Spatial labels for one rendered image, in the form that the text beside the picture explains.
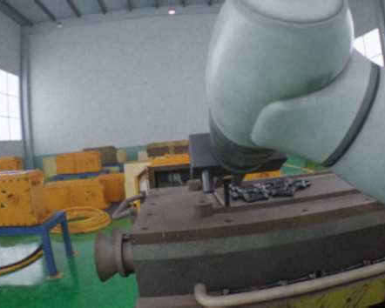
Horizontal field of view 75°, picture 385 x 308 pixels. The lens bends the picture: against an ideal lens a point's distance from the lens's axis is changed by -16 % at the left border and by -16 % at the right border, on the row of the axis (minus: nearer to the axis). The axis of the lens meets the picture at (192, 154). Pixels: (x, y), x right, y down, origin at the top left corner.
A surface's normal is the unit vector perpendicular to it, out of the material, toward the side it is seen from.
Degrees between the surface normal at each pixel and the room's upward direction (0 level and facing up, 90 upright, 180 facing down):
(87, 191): 90
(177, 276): 90
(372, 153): 111
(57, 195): 90
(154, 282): 90
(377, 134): 99
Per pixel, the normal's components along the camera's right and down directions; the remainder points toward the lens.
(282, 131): -0.39, 0.83
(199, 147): 0.01, -0.38
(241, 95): -0.58, 0.73
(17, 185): 0.08, 0.06
